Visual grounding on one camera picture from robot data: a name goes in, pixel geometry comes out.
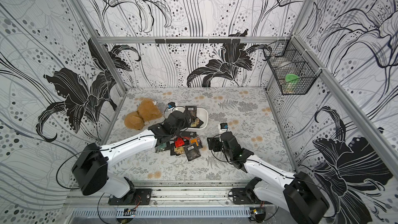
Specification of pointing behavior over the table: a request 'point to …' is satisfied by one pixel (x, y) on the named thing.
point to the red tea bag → (179, 142)
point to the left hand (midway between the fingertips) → (189, 120)
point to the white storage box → (201, 113)
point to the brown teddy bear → (147, 109)
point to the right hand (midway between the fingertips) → (214, 137)
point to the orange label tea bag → (196, 140)
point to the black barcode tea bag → (192, 110)
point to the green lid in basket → (289, 77)
